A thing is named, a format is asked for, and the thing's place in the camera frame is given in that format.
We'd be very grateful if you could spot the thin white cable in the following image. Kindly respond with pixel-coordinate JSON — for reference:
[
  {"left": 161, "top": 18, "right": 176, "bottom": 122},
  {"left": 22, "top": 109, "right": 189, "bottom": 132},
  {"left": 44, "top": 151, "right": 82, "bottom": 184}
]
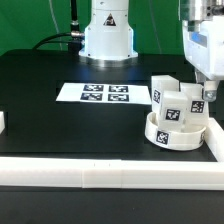
[{"left": 48, "top": 0, "right": 64, "bottom": 51}]

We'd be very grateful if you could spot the white round stool seat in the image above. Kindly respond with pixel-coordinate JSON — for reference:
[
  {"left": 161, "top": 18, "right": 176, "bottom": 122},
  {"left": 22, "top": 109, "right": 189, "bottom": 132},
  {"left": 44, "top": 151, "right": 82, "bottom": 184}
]
[{"left": 145, "top": 112, "right": 206, "bottom": 151}]

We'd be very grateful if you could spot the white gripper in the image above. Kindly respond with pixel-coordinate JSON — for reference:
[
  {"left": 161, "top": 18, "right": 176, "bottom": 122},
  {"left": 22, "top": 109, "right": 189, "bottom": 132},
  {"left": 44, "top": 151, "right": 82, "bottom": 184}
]
[{"left": 182, "top": 16, "right": 224, "bottom": 102}]

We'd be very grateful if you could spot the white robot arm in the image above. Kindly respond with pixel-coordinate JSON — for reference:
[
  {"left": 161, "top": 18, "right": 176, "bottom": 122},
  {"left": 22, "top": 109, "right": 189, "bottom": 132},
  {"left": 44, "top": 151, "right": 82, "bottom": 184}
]
[{"left": 79, "top": 0, "right": 224, "bottom": 102}]

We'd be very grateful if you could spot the white fiducial marker sheet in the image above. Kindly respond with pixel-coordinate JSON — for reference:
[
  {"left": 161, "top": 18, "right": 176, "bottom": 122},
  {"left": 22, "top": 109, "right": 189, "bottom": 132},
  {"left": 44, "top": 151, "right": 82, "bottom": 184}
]
[{"left": 56, "top": 83, "right": 151, "bottom": 105}]

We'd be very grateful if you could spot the black vertical cable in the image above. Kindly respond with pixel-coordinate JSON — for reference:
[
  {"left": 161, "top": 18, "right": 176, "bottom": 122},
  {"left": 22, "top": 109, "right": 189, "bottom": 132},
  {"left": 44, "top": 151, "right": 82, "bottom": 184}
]
[{"left": 69, "top": 0, "right": 80, "bottom": 33}]

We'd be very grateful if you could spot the white front barrier rail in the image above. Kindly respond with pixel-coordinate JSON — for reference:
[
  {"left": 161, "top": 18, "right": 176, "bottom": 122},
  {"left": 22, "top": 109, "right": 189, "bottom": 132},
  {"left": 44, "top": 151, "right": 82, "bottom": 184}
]
[{"left": 0, "top": 157, "right": 224, "bottom": 190}]

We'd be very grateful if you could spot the white left barrier rail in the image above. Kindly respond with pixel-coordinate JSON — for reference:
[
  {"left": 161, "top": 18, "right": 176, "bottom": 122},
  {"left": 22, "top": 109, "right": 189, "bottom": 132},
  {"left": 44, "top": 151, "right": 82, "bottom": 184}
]
[{"left": 0, "top": 111, "right": 5, "bottom": 134}]

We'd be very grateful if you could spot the black cable with connector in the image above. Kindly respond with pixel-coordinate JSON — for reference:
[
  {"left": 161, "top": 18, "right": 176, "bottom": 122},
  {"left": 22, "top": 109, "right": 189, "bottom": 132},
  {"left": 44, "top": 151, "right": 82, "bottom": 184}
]
[{"left": 32, "top": 30, "right": 86, "bottom": 51}]

